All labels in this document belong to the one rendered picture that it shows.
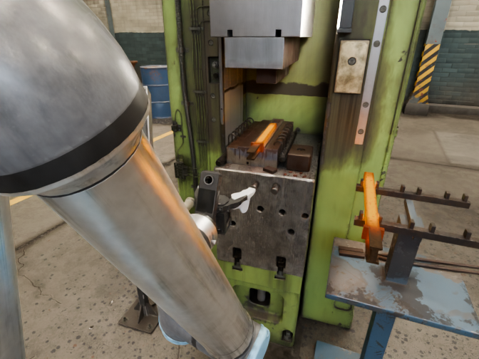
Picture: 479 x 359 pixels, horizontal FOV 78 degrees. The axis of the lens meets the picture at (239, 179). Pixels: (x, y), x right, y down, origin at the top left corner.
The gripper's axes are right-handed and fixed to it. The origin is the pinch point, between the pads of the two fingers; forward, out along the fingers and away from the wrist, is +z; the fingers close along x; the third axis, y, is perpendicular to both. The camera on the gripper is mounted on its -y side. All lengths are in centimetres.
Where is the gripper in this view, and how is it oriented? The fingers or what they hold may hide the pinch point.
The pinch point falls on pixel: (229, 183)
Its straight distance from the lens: 82.6
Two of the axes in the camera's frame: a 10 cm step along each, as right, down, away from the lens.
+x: 9.6, 1.3, -2.7
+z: 2.9, -4.1, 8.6
